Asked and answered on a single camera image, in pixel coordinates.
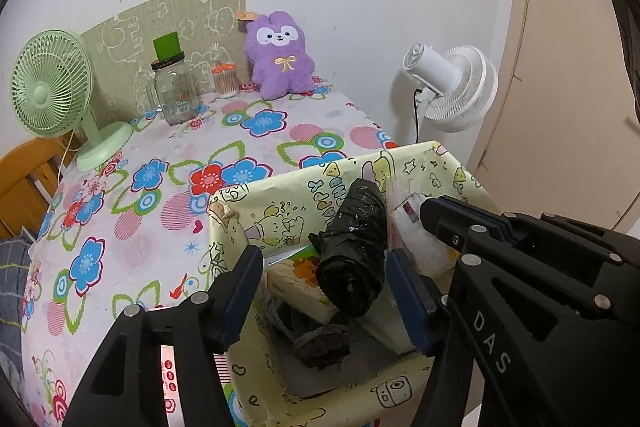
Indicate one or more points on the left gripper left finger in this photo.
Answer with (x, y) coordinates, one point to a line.
(123, 386)

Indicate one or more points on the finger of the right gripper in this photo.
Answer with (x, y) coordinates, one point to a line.
(450, 221)

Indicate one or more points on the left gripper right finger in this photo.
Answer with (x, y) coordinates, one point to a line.
(437, 330)

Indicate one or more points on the pink paper packet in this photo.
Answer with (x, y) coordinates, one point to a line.
(169, 379)

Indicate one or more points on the white tissue pack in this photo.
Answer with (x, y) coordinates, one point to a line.
(428, 254)

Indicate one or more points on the yellow cartoon storage box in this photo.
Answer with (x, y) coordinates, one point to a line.
(277, 215)

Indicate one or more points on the black plastic bag roll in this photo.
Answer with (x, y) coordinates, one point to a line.
(352, 251)

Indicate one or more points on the dark grey socks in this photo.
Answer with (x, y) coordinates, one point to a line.
(315, 344)

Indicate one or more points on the white floor fan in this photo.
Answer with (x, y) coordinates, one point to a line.
(456, 87)

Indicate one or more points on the beige door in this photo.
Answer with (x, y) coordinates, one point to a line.
(561, 136)

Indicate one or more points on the floral tablecloth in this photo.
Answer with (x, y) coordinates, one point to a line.
(135, 229)

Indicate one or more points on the grey plaid pillow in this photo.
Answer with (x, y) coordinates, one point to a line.
(15, 263)

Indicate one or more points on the purple bunny plush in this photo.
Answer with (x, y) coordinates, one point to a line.
(275, 46)

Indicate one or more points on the wooden chair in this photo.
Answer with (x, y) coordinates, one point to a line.
(29, 179)

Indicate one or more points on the toothpick holder orange lid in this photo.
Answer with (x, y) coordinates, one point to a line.
(226, 80)

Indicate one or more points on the green desk fan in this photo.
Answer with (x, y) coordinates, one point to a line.
(51, 89)

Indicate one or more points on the glass mason jar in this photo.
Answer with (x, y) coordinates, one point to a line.
(174, 86)

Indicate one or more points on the green patterned board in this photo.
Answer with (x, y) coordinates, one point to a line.
(125, 47)

